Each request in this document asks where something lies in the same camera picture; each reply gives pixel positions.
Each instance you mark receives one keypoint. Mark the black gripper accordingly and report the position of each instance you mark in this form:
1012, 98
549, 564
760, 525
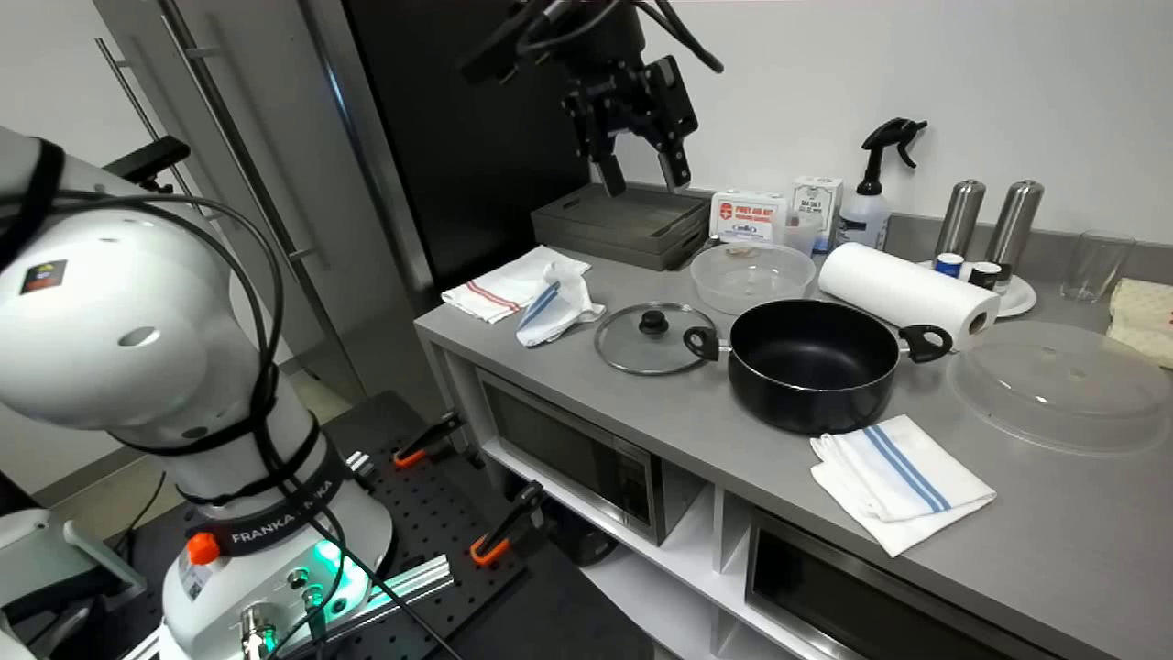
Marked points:
612, 91

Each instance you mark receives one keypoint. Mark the black cooking pot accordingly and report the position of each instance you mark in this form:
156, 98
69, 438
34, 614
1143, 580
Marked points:
821, 370

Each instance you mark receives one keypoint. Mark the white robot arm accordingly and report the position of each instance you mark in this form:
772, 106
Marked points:
123, 315

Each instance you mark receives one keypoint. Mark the glass pot lid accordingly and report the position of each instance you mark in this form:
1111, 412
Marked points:
658, 340

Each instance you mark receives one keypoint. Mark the red white small box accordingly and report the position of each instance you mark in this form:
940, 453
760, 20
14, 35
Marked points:
745, 217

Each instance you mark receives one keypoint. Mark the clear glass bowl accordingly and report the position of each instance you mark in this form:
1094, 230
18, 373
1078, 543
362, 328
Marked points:
742, 277

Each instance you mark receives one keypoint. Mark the crumpled blue striped towel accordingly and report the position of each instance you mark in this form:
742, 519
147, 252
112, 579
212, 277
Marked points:
556, 315

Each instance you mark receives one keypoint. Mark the red striped white towel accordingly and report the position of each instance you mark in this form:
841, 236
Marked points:
514, 289

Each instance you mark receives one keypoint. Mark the spray bottle black trigger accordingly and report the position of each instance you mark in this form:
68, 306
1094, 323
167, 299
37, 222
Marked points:
862, 214

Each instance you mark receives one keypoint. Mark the paper towel roll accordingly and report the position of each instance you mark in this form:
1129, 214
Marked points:
904, 293

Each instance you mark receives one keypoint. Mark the built-in microwave oven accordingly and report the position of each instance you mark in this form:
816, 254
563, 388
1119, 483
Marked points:
612, 471

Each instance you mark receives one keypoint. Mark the left steel shaker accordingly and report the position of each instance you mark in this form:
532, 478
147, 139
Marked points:
961, 214

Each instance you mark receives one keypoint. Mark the steel shaker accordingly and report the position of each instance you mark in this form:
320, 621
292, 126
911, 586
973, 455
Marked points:
961, 214
1016, 222

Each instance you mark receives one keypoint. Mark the orange black clamp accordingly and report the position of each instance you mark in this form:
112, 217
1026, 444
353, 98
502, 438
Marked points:
483, 551
422, 444

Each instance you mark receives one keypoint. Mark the right steel shaker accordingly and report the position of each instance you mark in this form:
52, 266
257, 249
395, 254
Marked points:
1016, 222

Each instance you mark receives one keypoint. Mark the white plate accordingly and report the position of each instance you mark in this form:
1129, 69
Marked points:
1012, 299

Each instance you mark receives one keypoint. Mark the folded blue striped towel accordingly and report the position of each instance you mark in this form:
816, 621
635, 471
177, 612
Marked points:
895, 483

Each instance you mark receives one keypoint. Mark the black robot table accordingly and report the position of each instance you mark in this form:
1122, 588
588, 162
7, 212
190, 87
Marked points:
532, 604

